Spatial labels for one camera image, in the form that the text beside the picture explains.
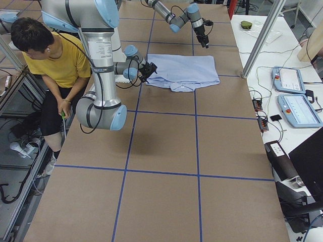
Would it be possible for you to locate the green handled tool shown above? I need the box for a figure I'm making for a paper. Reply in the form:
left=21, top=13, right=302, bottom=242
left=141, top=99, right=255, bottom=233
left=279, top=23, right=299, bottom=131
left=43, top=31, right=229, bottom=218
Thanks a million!
left=61, top=111, right=67, bottom=139

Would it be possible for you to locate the light blue striped shirt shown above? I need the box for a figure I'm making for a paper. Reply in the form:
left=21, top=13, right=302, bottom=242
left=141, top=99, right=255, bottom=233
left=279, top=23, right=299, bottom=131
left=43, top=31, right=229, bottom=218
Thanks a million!
left=147, top=54, right=220, bottom=92

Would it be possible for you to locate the aluminium frame post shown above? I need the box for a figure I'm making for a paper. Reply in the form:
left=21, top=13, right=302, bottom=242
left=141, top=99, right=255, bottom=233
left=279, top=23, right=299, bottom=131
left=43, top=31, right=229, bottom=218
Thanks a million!
left=241, top=0, right=286, bottom=79

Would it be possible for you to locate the lower blue teach pendant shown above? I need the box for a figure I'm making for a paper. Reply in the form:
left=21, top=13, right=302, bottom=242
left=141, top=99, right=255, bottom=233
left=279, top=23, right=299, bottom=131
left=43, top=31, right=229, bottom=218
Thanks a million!
left=277, top=94, right=322, bottom=128

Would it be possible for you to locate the black monitor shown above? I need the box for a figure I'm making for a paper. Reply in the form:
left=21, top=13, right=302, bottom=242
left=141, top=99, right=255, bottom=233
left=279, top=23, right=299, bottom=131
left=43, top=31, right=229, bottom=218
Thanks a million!
left=289, top=129, right=322, bottom=201

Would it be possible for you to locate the person in yellow shirt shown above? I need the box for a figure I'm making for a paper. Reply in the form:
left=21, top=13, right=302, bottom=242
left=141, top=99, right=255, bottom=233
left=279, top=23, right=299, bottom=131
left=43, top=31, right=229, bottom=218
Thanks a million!
left=11, top=18, right=91, bottom=177

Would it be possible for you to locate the black phone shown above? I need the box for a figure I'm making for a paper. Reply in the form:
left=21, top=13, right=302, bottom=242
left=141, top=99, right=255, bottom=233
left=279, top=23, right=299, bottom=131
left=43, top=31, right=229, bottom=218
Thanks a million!
left=270, top=114, right=282, bottom=122

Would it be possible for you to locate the blue teach pendant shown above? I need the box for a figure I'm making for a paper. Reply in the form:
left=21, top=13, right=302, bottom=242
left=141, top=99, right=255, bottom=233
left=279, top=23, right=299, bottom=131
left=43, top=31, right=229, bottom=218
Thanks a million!
left=272, top=66, right=306, bottom=94
left=277, top=94, right=322, bottom=128

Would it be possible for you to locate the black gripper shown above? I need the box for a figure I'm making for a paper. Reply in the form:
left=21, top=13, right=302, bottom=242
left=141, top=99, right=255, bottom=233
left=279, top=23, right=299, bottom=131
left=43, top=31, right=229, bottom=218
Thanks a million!
left=193, top=19, right=213, bottom=48
left=139, top=63, right=157, bottom=82

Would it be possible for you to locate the green cloth pouch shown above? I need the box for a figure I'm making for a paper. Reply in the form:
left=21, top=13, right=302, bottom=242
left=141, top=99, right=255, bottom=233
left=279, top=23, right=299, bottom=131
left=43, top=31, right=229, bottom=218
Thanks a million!
left=240, top=21, right=253, bottom=30

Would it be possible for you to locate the upper blue teach pendant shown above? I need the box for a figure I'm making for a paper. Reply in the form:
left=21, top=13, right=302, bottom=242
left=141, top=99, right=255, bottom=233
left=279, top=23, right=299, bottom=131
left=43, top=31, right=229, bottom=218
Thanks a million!
left=272, top=66, right=306, bottom=94

